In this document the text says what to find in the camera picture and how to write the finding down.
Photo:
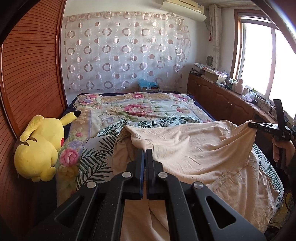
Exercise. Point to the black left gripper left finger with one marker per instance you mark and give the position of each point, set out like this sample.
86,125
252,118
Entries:
95,211

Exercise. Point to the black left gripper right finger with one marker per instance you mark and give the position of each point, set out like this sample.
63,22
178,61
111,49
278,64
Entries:
194,212

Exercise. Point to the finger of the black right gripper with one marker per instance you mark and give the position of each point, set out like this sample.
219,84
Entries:
265,127

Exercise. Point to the beige t-shirt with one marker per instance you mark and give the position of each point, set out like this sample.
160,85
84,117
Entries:
220,154

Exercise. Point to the person's right hand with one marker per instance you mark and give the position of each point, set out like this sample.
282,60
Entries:
289,148

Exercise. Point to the white plastic bag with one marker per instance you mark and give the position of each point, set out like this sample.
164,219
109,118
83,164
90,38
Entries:
249,97

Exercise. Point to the brown wooden low cabinet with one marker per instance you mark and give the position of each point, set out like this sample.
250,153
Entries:
223,104

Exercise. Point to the pink ceramic vase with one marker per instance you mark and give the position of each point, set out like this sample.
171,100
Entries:
239,87

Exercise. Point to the green palm leaf blanket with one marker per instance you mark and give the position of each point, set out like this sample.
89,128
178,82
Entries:
96,156

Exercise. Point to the wood framed window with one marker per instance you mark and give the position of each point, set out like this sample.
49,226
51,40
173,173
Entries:
264,60

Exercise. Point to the cardboard box on cabinet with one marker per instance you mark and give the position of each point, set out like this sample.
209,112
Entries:
213,77

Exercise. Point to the yellow Pikachu plush toy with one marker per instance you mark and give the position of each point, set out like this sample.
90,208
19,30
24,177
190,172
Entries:
36,150

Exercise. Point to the small round desk fan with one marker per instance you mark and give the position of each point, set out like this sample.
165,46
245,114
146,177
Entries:
209,61

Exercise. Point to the floral quilt bedspread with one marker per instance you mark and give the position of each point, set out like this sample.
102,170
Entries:
99,111

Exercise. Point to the white side window curtain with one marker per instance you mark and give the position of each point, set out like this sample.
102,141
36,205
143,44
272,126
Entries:
216,33

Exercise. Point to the blue tissue box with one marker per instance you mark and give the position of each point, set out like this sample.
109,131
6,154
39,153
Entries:
147,86

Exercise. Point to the sheer circle pattern curtain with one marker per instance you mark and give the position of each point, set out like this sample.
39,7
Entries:
112,51

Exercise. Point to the white wall air conditioner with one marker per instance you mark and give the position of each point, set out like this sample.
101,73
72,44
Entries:
186,8

